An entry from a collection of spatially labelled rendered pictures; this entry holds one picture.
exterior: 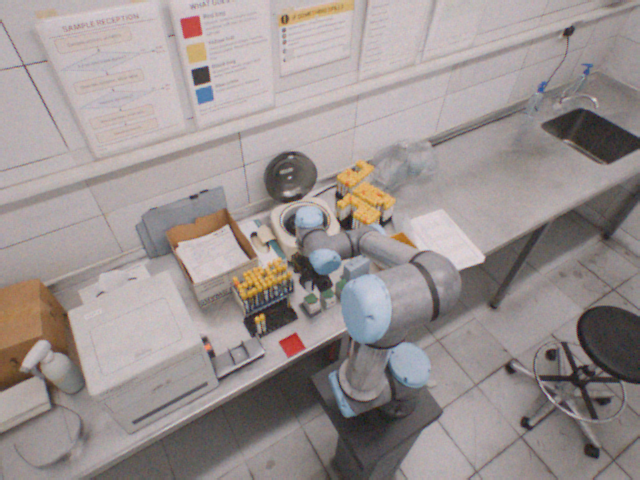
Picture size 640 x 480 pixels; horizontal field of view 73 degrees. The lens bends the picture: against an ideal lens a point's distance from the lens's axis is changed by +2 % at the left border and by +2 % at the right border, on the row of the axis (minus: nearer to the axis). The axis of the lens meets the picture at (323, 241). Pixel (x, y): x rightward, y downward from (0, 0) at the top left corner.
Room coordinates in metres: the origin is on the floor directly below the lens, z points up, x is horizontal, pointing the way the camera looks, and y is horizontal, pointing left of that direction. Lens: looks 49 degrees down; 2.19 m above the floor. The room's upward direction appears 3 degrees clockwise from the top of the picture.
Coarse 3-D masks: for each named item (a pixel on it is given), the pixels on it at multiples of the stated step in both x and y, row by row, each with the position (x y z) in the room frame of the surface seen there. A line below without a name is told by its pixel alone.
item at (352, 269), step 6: (354, 258) 0.97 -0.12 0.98; (360, 258) 0.97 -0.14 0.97; (366, 258) 0.97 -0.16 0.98; (348, 264) 0.94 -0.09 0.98; (354, 264) 0.94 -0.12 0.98; (360, 264) 0.95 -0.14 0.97; (366, 264) 0.96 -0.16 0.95; (348, 270) 0.92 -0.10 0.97; (354, 270) 0.92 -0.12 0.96; (360, 270) 0.94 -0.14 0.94; (366, 270) 0.97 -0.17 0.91; (342, 276) 0.95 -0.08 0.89; (348, 276) 0.92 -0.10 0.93; (354, 276) 0.93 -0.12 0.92
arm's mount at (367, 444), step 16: (336, 368) 0.56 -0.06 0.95; (320, 384) 0.51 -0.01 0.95; (320, 400) 0.47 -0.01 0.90; (432, 400) 0.48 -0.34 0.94; (336, 416) 0.42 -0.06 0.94; (368, 416) 0.42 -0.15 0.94; (384, 416) 0.42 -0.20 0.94; (416, 416) 0.43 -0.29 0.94; (432, 416) 0.43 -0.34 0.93; (352, 432) 0.38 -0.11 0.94; (368, 432) 0.38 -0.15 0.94; (384, 432) 0.38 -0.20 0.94; (400, 432) 0.38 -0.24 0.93; (416, 432) 0.39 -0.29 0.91; (352, 448) 0.34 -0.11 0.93; (368, 448) 0.34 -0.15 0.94; (384, 448) 0.34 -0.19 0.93; (368, 464) 0.30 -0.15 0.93
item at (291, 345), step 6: (288, 336) 0.69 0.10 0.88; (294, 336) 0.70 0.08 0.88; (282, 342) 0.67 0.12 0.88; (288, 342) 0.67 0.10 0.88; (294, 342) 0.67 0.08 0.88; (300, 342) 0.68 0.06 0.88; (282, 348) 0.65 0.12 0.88; (288, 348) 0.65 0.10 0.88; (294, 348) 0.65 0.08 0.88; (300, 348) 0.65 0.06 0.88; (288, 354) 0.63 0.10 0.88; (294, 354) 0.63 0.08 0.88
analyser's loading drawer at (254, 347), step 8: (256, 336) 0.67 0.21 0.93; (240, 344) 0.63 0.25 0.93; (248, 344) 0.64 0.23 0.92; (256, 344) 0.64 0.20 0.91; (232, 352) 0.61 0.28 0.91; (240, 352) 0.61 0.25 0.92; (248, 352) 0.61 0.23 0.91; (256, 352) 0.61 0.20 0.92; (264, 352) 0.62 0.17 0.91; (216, 360) 0.58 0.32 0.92; (224, 360) 0.58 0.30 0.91; (232, 360) 0.58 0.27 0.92; (240, 360) 0.58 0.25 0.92; (248, 360) 0.59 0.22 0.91; (216, 368) 0.56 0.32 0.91; (224, 368) 0.56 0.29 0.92; (232, 368) 0.56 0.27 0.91
